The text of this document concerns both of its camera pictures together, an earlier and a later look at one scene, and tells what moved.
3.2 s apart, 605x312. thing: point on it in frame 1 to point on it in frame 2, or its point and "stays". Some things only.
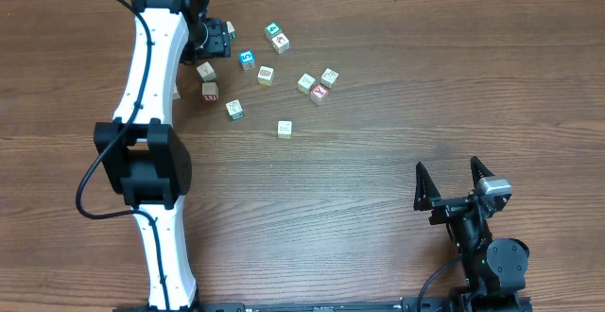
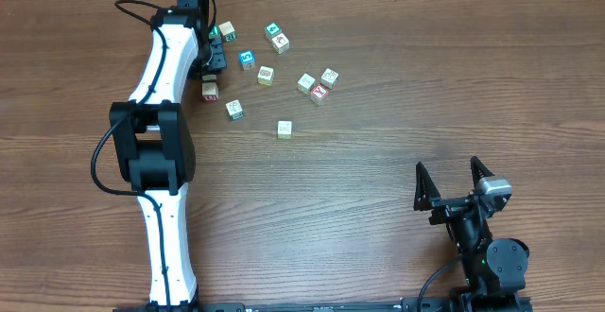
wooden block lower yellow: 284,130 stays
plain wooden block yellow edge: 305,83 stays
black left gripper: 218,43 to 218,57
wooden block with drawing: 329,78 stays
